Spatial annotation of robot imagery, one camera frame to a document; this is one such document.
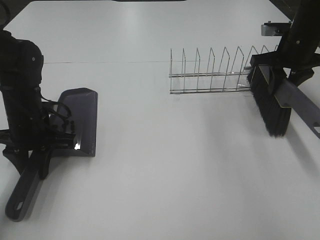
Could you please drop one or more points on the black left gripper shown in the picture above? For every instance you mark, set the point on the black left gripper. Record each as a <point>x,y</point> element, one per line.
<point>35,151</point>

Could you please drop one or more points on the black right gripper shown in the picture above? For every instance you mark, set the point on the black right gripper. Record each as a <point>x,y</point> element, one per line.
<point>296,51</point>

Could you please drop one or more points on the pile of coffee beans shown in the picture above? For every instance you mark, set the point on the pile of coffee beans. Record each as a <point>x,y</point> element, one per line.
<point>63,127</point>

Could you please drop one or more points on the purple plastic dustpan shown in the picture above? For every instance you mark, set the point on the purple plastic dustpan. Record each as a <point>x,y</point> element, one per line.
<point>83,103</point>

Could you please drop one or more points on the purple hand brush black bristles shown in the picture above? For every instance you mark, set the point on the purple hand brush black bristles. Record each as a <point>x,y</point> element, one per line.
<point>276,97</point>

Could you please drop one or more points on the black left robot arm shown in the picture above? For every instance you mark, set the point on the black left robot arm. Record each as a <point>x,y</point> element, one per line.
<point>20,82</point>

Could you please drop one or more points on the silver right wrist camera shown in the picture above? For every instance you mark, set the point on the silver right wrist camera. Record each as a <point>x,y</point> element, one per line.
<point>270,29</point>

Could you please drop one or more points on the chrome wire dish rack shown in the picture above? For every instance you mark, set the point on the chrome wire dish rack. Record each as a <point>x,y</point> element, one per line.
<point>224,73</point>

